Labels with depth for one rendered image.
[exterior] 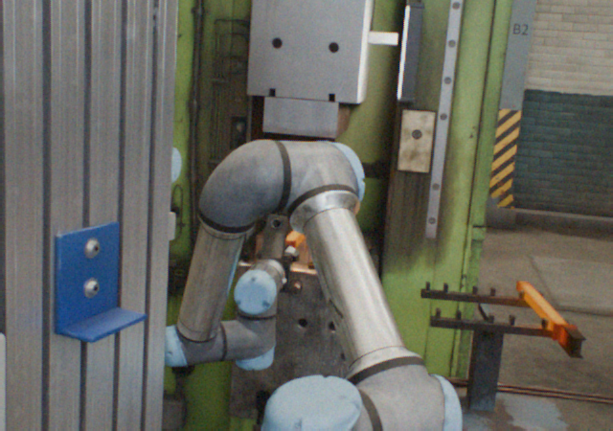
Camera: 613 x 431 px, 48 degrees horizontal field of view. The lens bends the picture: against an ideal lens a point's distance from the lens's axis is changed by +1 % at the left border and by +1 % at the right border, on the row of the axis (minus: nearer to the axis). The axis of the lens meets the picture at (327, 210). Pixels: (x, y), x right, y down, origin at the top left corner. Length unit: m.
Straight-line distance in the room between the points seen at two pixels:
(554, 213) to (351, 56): 6.29
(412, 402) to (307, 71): 1.13
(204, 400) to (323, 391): 1.43
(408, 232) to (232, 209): 1.03
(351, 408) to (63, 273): 0.38
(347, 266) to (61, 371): 0.47
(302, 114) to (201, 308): 0.79
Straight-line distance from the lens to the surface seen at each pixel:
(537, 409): 1.86
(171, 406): 2.27
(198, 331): 1.26
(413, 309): 2.09
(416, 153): 1.97
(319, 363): 1.95
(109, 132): 0.66
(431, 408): 0.93
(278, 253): 1.46
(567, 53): 7.90
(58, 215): 0.62
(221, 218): 1.08
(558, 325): 1.60
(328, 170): 1.08
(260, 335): 1.35
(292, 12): 1.87
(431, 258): 2.04
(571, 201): 8.01
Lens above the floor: 1.43
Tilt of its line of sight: 11 degrees down
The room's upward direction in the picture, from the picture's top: 5 degrees clockwise
